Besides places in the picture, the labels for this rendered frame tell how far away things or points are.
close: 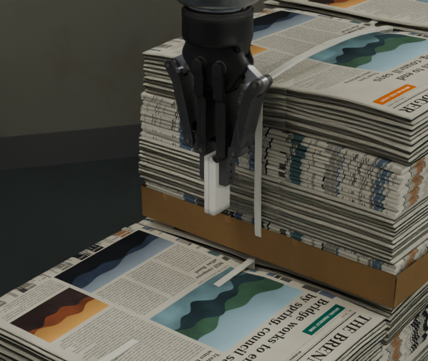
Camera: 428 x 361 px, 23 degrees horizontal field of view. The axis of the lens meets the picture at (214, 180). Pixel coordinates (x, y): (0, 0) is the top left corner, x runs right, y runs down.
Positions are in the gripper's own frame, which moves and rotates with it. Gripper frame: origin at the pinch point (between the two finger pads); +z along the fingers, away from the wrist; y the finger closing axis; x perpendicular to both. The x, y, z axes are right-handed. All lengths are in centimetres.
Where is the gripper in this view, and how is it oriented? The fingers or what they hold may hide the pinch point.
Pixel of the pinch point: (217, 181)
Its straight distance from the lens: 116.5
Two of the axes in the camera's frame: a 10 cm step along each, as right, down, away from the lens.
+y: -8.0, -2.5, 5.5
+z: 0.0, 9.1, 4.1
